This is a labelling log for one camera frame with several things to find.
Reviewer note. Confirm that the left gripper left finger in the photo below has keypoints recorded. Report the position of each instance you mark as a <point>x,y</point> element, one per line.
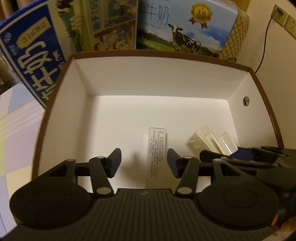
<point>102,169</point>

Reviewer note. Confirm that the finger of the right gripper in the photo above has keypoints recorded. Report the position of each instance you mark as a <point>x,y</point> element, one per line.
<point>271,153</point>
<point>208,157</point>

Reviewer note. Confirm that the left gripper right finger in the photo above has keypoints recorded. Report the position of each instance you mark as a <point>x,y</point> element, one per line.
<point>186,169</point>

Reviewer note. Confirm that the white hair claw clip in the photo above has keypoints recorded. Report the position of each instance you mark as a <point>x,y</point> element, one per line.
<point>204,140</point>

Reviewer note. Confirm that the brown cardboard storage box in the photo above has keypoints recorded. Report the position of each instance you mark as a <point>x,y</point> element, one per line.
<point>107,100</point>

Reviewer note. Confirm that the plaid tablecloth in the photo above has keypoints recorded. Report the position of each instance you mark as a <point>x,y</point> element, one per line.
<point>21,117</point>

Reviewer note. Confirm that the light blue milk carton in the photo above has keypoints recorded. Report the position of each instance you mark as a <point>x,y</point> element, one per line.
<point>195,27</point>

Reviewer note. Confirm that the dark blue milk carton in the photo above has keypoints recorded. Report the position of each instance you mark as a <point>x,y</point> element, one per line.
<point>38,39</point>

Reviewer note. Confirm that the beige wall socket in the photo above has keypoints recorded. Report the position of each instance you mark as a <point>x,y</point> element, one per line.
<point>290,26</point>

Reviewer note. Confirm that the wall socket with plug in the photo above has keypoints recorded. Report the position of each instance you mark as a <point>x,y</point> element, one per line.
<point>279,15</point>

